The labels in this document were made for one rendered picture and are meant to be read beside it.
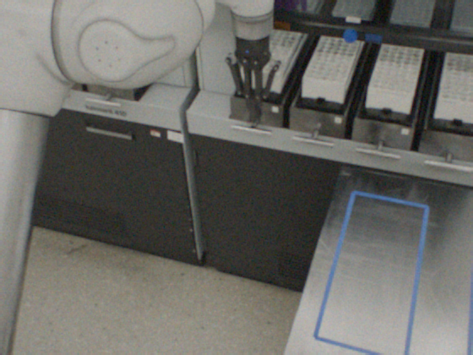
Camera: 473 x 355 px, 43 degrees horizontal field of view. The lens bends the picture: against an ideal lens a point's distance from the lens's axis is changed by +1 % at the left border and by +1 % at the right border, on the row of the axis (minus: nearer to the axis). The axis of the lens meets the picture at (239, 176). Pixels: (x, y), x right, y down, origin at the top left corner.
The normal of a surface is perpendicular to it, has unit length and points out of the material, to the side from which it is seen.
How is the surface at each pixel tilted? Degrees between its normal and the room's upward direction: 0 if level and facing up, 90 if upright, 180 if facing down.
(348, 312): 0
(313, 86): 90
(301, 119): 90
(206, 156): 90
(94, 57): 71
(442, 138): 90
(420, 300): 0
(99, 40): 76
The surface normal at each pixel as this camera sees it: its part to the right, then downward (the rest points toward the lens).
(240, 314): -0.04, -0.73
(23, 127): 0.66, 0.11
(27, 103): 0.49, 0.58
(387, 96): -0.32, 0.66
